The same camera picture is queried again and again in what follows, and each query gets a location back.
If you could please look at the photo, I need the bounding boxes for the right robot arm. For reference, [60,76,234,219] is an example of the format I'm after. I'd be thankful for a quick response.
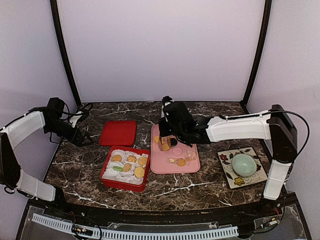
[158,101,304,217]

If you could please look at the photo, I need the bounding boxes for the light green bowl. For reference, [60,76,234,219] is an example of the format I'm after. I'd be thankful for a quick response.
[231,154,257,177]

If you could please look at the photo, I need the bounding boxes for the swirl butter cookie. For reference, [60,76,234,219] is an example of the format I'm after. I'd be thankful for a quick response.
[126,155,137,163]

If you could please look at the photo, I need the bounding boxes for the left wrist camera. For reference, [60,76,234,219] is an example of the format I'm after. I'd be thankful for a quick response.
[47,97,65,118]

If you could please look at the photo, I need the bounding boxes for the green round cookie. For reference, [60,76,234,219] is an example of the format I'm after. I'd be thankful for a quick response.
[112,166,123,172]

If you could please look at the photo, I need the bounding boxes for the red cookie box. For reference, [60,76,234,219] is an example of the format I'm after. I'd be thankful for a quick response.
[100,146,151,192]

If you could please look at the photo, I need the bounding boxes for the round waffle cookie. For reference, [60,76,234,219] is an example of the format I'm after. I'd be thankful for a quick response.
[138,156,148,167]
[134,167,145,179]

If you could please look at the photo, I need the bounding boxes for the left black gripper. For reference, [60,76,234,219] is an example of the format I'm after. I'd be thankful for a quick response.
[44,118,94,148]

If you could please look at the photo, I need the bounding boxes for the pink tray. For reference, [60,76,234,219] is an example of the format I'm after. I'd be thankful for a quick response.
[150,125,201,174]

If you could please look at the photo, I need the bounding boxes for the right black frame post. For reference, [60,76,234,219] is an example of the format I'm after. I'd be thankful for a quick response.
[241,0,273,107]

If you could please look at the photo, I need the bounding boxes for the metal serving tongs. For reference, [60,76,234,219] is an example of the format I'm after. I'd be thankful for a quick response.
[158,96,174,151]

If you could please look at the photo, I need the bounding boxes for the round tan cookie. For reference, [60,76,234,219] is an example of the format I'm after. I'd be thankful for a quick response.
[161,143,171,151]

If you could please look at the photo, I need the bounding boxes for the black frame post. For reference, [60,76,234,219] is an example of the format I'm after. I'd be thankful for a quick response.
[49,0,82,107]
[241,0,273,107]

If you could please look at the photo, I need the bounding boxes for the black round cookie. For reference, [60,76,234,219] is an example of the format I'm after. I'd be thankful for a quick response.
[170,138,178,147]

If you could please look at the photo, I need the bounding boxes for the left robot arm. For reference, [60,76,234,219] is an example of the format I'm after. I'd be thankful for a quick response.
[0,109,93,218]

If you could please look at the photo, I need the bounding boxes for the white cable duct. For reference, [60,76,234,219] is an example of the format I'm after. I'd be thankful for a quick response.
[31,213,239,240]

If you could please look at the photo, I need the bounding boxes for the fish shaped cookie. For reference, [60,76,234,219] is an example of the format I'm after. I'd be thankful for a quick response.
[154,136,160,144]

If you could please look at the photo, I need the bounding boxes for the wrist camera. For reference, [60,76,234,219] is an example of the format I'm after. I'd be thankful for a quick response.
[47,97,65,118]
[162,102,196,130]

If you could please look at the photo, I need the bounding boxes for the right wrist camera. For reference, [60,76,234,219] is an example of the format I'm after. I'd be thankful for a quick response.
[162,102,196,130]

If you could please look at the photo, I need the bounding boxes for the flower cookie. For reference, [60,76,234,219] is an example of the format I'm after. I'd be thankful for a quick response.
[123,163,132,172]
[112,154,123,162]

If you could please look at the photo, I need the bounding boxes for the round orange cookie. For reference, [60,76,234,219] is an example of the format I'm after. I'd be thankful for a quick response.
[176,158,187,167]

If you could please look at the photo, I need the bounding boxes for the left black frame post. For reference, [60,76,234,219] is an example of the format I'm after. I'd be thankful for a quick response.
[49,0,82,107]

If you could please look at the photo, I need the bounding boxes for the pink round cookie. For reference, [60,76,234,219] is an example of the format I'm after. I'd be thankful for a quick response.
[172,147,183,155]

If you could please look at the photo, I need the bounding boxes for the white paper cupcake liners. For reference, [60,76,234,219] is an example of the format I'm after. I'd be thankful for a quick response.
[101,147,150,186]

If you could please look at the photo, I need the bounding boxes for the clear wrapped star candies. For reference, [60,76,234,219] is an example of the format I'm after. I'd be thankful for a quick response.
[165,150,197,167]

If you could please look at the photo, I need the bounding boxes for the red box lid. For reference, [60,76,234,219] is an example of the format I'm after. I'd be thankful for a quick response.
[99,120,137,147]

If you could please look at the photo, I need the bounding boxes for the floral square plate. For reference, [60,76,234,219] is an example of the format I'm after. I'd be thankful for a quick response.
[218,147,268,189]

